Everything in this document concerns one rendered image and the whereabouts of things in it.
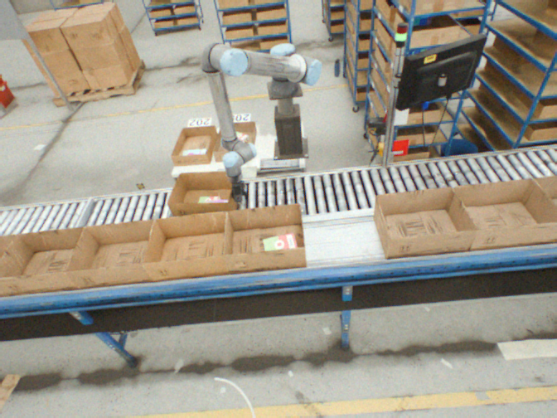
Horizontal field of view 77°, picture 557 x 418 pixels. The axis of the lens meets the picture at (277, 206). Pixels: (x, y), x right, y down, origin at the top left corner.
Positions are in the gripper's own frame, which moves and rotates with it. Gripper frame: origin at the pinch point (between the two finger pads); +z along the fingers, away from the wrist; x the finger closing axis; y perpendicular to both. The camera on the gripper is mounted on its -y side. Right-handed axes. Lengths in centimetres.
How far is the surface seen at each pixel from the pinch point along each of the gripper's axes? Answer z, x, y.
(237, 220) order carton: -17.1, -2.0, -29.3
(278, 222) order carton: -11.6, -24.0, -29.3
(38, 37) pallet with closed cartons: -15, 290, 350
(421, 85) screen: -60, -107, 14
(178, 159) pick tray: -1, 50, 54
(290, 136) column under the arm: -12, -35, 51
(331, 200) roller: 5, -57, 0
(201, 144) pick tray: 4, 37, 78
